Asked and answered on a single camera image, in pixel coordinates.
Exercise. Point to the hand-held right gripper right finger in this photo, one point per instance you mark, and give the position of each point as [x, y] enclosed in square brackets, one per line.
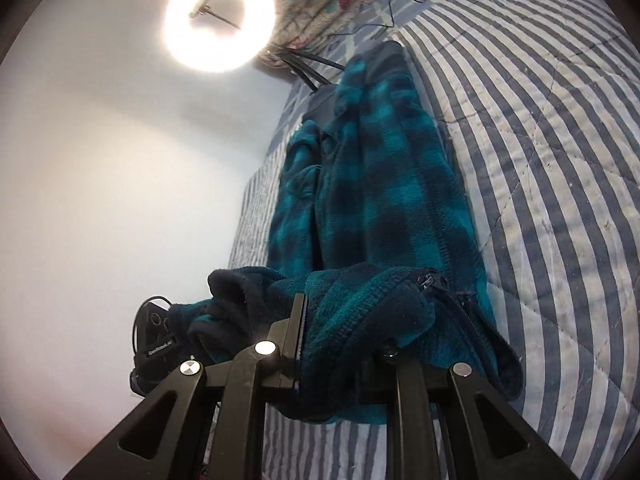
[410, 410]

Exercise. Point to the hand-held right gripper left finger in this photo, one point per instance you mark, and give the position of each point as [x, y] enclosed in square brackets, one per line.
[285, 360]

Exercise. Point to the teal plaid fleece jacket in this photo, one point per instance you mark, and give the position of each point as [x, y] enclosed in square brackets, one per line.
[390, 200]

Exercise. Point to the blue white striped quilt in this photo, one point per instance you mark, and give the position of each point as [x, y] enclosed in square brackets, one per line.
[550, 160]

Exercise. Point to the black tripod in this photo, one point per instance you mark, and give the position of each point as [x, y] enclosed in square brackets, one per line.
[307, 67]

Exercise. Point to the phone clip holder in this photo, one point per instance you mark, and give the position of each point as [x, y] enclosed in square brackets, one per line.
[202, 7]

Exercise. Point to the floral pillow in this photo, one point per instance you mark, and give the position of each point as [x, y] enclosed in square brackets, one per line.
[325, 5]

